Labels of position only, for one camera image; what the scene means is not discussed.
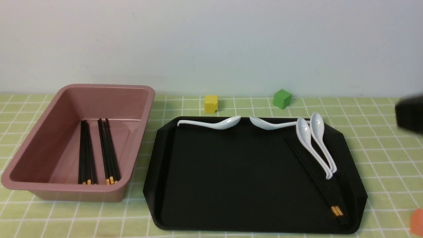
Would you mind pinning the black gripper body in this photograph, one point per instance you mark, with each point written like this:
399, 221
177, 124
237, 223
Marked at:
409, 113

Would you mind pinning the green checkered tablecloth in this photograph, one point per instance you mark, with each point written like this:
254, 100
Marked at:
389, 161

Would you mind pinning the white spoon outer right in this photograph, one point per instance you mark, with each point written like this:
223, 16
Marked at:
317, 128

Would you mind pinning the white spoon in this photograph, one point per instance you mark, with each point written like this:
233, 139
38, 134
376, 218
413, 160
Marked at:
317, 128
260, 123
304, 136
222, 125

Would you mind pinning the white spoon inner right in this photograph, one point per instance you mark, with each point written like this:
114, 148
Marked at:
304, 136

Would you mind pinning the orange block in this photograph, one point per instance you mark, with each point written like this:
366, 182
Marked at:
416, 222

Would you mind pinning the black chopstick on tray left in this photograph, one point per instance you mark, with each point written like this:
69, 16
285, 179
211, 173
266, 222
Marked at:
310, 172

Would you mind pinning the black chopstick on tray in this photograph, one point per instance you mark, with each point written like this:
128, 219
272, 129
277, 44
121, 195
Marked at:
310, 172
333, 191

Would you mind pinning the black chopstick on tray right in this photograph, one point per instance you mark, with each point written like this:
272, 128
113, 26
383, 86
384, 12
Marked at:
333, 191

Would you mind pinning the green block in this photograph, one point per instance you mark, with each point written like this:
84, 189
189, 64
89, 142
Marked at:
282, 99

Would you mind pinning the white spoon centre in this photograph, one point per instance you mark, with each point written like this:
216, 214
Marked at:
260, 123

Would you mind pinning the black plastic tray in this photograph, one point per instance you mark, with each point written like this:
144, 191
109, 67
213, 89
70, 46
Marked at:
246, 179

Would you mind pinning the white spoon far left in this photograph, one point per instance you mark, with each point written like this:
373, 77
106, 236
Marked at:
222, 125

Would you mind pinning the yellow block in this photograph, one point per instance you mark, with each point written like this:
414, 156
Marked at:
210, 104

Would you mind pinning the black chopstick in bin rightmost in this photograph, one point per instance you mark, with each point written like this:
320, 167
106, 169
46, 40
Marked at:
116, 175

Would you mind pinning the black chopstick in bin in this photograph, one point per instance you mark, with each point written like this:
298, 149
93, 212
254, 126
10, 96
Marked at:
104, 154
116, 175
81, 170
93, 175

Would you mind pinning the black chopstick in bin leftmost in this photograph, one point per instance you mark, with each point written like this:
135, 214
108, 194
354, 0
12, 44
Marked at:
81, 170

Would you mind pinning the pink plastic bin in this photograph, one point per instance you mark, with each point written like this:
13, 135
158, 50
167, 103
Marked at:
47, 162

